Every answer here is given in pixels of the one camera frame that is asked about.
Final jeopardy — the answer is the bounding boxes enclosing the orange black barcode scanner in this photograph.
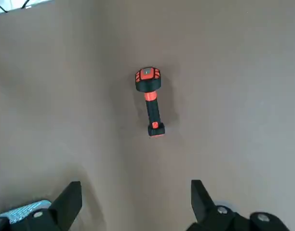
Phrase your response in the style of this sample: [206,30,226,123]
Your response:
[134,65,166,139]

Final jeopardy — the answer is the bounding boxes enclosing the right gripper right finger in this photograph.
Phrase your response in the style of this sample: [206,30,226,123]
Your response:
[186,179,293,231]

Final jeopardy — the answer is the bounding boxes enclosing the light blue plastic basket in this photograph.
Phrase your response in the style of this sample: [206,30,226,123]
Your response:
[0,199,52,226]

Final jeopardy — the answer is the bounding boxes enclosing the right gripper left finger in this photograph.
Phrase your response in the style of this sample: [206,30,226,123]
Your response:
[0,180,83,231]

